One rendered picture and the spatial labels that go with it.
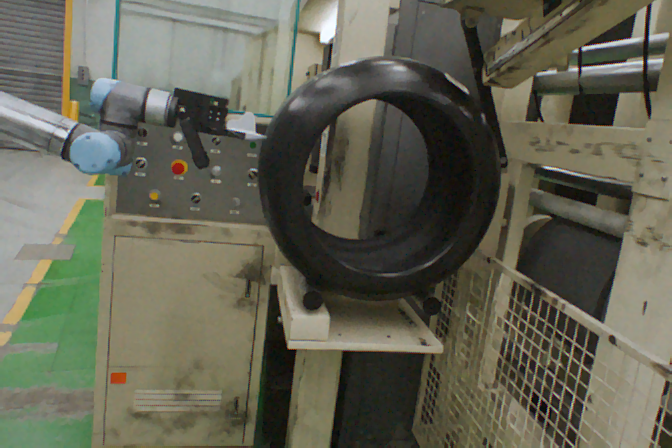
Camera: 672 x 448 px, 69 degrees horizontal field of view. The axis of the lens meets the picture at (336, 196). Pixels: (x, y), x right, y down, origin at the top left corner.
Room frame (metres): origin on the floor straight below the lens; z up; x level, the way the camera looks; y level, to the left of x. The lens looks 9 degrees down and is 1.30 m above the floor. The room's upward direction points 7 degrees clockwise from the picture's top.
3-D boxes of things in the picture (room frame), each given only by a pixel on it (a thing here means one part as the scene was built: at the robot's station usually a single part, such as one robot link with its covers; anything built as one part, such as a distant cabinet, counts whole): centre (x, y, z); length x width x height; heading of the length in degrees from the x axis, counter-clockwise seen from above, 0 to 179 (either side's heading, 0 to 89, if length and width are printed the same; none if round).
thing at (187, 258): (1.76, 0.50, 0.63); 0.56 x 0.41 x 1.27; 102
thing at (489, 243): (1.52, -0.41, 1.05); 0.20 x 0.15 x 0.30; 12
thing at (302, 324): (1.20, 0.06, 0.84); 0.36 x 0.09 x 0.06; 12
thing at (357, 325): (1.23, -0.08, 0.80); 0.37 x 0.36 x 0.02; 102
